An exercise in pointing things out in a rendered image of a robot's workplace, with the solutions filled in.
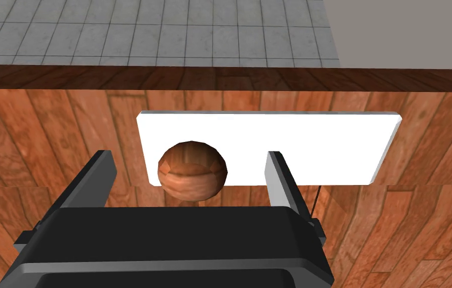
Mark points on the white drawer front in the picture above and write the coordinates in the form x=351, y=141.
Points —
x=310, y=148

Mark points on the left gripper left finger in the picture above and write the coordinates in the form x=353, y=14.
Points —
x=94, y=180

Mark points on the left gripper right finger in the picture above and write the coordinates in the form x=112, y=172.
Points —
x=280, y=182

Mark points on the brown wooden ball knob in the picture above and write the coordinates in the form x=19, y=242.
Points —
x=192, y=171

